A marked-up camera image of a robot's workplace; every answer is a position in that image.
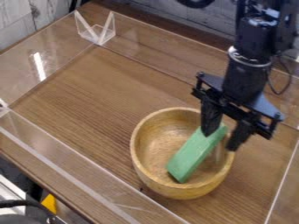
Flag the brown wooden bowl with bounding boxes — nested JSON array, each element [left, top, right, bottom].
[[129, 107, 235, 200]]

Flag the clear acrylic corner bracket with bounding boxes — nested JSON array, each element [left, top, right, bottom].
[[73, 11, 116, 46]]

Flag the green rectangular block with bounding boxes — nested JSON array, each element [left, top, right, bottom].
[[165, 124, 228, 183]]

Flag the yellow black device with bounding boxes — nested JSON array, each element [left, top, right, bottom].
[[27, 193, 75, 224]]

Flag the clear acrylic enclosure walls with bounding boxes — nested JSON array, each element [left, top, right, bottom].
[[0, 4, 299, 224]]

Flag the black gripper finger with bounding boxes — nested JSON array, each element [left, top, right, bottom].
[[200, 99, 223, 137], [227, 120, 254, 151]]

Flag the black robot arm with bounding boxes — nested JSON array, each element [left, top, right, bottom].
[[192, 0, 299, 151]]

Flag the black cable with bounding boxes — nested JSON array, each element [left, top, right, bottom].
[[0, 199, 48, 224]]

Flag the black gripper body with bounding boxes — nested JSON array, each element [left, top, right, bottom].
[[191, 46, 284, 139]]

